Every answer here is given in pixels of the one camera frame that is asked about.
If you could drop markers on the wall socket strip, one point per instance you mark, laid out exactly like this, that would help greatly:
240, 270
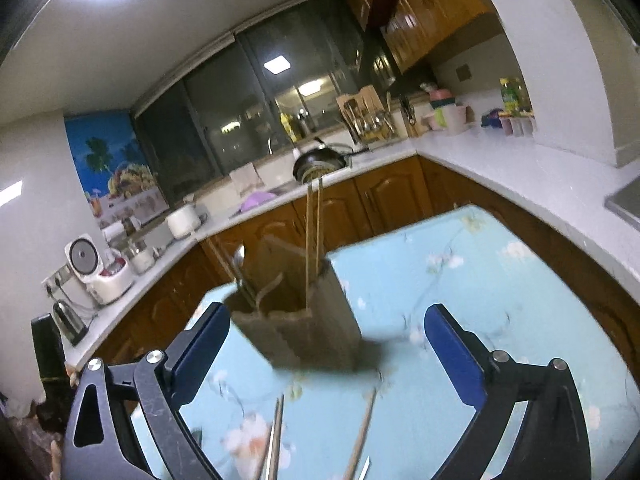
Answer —
56, 281

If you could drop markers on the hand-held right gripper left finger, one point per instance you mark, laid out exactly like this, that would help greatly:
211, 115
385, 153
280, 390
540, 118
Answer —
205, 350

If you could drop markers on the blue floral tablecloth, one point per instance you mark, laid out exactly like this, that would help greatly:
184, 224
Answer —
500, 300

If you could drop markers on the blue small object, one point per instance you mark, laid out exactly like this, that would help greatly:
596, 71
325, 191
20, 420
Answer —
491, 119

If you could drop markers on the white rice cooker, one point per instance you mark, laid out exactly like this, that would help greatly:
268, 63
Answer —
107, 280

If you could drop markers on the utensil rack with cutting boards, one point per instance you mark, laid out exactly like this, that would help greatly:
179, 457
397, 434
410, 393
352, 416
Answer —
367, 115

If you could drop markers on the green bottle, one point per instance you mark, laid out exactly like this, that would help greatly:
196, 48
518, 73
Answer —
514, 95

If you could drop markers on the wooden upper cabinets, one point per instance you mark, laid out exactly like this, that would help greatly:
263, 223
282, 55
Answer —
425, 10

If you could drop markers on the wall switch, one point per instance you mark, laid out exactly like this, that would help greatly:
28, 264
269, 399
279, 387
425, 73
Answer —
464, 73

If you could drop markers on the tropical fruit wall poster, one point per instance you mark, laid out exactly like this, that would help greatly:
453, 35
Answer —
115, 170

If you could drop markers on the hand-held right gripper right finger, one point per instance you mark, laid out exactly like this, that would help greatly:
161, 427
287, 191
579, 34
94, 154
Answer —
452, 355

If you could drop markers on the wooden cabinets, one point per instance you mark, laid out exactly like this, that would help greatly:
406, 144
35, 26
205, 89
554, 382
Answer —
425, 10
380, 195

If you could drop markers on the wooden utensil holder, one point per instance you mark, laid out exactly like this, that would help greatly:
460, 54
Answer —
310, 330

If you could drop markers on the wooden lower cabinets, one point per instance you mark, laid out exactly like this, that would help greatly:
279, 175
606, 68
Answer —
380, 195

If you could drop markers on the gas stove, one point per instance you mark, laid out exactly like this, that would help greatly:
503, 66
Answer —
625, 205

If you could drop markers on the steel electric kettle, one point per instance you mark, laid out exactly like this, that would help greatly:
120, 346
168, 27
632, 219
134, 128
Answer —
70, 321

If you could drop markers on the row of seasoning containers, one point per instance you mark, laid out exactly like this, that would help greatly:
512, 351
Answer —
517, 126

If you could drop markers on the metal spoon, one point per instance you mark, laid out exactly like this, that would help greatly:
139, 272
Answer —
240, 256

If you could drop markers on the stack of pink bowls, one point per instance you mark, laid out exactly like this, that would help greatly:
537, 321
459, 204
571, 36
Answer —
440, 97

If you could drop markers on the beige hanging towel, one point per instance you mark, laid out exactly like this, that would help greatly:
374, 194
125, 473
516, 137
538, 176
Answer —
246, 179

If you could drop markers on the black wok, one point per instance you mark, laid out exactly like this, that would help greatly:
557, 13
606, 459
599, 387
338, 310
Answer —
317, 159

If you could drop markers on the metal chopstick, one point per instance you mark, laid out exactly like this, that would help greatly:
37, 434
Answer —
276, 435
266, 440

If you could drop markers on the paper towel roll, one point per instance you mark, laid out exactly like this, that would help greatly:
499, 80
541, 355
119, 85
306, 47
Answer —
114, 232

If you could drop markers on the purple cloth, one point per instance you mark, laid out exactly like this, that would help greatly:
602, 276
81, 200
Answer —
256, 202

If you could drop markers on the knife block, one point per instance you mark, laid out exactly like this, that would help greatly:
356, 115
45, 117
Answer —
410, 117

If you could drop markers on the dark kitchen window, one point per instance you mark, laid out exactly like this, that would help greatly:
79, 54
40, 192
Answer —
225, 100

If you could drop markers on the small white container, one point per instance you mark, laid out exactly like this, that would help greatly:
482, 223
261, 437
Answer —
142, 261

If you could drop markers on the white slow cooker pot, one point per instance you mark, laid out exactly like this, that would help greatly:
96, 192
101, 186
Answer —
182, 221

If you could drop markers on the white countertop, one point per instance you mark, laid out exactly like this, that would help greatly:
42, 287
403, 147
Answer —
540, 180

